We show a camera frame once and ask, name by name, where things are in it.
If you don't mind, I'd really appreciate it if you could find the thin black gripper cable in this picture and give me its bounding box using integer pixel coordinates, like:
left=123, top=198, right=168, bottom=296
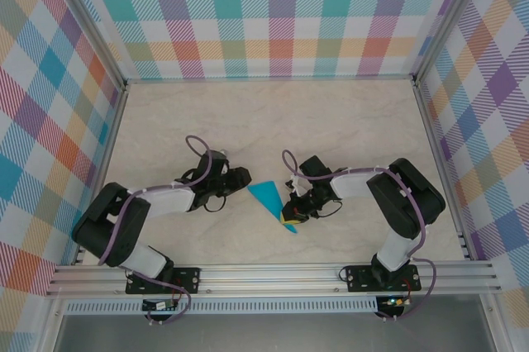
left=204, top=194, right=226, bottom=212
left=316, top=198, right=343, bottom=219

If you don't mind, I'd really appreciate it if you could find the aluminium frame post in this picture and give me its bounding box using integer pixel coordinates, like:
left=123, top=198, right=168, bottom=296
left=412, top=0, right=493, bottom=84
left=48, top=0, right=128, bottom=91

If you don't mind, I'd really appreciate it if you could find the thin black left gripper cable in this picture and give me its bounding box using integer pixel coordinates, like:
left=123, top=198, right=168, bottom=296
left=204, top=194, right=226, bottom=212

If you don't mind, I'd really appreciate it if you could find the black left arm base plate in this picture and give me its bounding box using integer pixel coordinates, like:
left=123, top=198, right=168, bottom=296
left=125, top=267, right=202, bottom=295

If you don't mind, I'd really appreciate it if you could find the slotted grey cable tray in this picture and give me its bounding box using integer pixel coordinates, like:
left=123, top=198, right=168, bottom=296
left=65, top=296, right=379, bottom=316

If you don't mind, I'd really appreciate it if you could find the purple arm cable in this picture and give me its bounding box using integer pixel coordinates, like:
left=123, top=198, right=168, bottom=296
left=98, top=136, right=216, bottom=326
left=281, top=149, right=438, bottom=322

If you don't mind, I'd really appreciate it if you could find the aluminium mounting rail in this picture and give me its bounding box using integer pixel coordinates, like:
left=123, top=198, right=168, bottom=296
left=45, top=260, right=503, bottom=297

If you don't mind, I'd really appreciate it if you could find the aluminium side floor rail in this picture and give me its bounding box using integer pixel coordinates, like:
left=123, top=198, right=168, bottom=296
left=72, top=83, right=130, bottom=266
left=412, top=78, right=474, bottom=262

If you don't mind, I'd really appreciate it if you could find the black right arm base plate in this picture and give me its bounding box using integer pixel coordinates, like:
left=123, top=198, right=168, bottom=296
left=346, top=264, right=422, bottom=293

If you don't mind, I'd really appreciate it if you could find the grey metal shelf panel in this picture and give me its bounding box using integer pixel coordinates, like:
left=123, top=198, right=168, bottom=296
left=53, top=313, right=497, bottom=352

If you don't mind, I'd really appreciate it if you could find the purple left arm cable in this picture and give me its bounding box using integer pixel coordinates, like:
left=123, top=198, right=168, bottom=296
left=98, top=136, right=216, bottom=326

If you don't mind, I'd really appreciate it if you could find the aluminium frame leg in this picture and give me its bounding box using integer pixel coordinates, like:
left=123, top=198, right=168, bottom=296
left=481, top=293, right=512, bottom=352
left=39, top=297, right=69, bottom=352

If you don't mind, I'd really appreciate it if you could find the thin black right gripper cable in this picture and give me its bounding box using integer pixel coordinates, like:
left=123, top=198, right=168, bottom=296
left=316, top=198, right=343, bottom=219

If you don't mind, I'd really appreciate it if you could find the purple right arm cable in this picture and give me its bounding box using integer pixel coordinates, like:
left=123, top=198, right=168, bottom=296
left=281, top=149, right=438, bottom=322

